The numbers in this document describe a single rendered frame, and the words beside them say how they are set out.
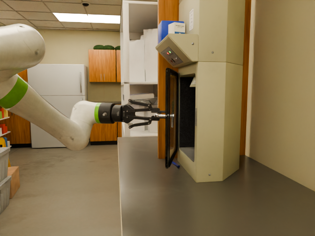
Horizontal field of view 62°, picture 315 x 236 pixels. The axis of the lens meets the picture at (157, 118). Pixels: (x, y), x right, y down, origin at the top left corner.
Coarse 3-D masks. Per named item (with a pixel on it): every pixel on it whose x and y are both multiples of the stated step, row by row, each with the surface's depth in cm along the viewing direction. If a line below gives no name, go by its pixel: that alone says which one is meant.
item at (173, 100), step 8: (176, 80) 125; (176, 88) 126; (176, 96) 126; (176, 104) 127; (176, 112) 128; (168, 120) 104; (176, 120) 128; (168, 128) 104; (176, 128) 129; (168, 136) 105; (176, 136) 130; (168, 144) 105; (168, 152) 106
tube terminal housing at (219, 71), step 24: (192, 0) 104; (216, 0) 96; (240, 0) 108; (216, 24) 97; (240, 24) 110; (216, 48) 99; (240, 48) 112; (192, 72) 106; (216, 72) 100; (240, 72) 114; (216, 96) 101; (240, 96) 116; (216, 120) 102; (240, 120) 118; (216, 144) 103; (192, 168) 108; (216, 168) 104
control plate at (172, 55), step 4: (168, 48) 108; (164, 52) 118; (168, 52) 113; (172, 52) 108; (164, 56) 124; (168, 56) 118; (172, 56) 112; (176, 56) 108; (168, 60) 124; (176, 60) 113; (180, 60) 108; (172, 64) 124; (176, 64) 118
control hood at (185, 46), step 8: (168, 40) 99; (176, 40) 96; (184, 40) 96; (192, 40) 97; (160, 48) 118; (176, 48) 99; (184, 48) 97; (192, 48) 97; (184, 56) 100; (192, 56) 97; (184, 64) 110
